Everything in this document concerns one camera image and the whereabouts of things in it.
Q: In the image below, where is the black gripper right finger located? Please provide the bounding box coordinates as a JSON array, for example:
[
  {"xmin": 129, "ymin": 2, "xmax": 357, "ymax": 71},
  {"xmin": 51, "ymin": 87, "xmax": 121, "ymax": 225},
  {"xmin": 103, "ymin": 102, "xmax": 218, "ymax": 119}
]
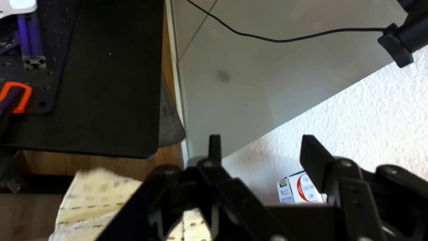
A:
[{"xmin": 271, "ymin": 135, "xmax": 428, "ymax": 241}]

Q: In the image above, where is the white striped towel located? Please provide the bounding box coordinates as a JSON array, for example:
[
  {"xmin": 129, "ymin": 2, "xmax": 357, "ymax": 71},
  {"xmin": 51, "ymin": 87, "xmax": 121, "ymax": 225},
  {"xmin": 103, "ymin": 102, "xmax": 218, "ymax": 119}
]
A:
[{"xmin": 49, "ymin": 169, "xmax": 214, "ymax": 241}]

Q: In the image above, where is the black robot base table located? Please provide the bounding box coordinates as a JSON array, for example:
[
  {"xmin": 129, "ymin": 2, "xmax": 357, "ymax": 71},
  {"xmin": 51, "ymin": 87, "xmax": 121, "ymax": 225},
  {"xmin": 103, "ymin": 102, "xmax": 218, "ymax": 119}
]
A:
[{"xmin": 0, "ymin": 0, "xmax": 165, "ymax": 158}]

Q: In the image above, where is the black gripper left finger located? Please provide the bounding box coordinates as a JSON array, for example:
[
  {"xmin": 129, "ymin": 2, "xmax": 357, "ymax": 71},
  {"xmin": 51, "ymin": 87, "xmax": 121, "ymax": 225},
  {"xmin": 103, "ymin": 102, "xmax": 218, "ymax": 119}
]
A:
[{"xmin": 97, "ymin": 134, "xmax": 268, "ymax": 241}]

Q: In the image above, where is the orange clamp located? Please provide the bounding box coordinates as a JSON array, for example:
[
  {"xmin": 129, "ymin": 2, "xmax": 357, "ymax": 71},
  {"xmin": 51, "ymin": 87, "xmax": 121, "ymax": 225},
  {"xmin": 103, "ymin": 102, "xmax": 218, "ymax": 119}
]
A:
[{"xmin": 0, "ymin": 82, "xmax": 34, "ymax": 114}]

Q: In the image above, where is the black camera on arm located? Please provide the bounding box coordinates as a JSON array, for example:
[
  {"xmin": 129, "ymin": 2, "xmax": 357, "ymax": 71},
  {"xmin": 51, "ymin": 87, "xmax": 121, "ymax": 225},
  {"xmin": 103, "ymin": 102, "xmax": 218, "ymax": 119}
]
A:
[{"xmin": 378, "ymin": 0, "xmax": 428, "ymax": 69}]

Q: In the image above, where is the black camera cable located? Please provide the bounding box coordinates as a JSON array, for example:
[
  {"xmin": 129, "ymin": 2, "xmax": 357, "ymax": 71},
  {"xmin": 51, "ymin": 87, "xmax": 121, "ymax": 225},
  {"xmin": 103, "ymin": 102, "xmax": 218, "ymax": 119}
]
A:
[{"xmin": 186, "ymin": 0, "xmax": 390, "ymax": 44}]

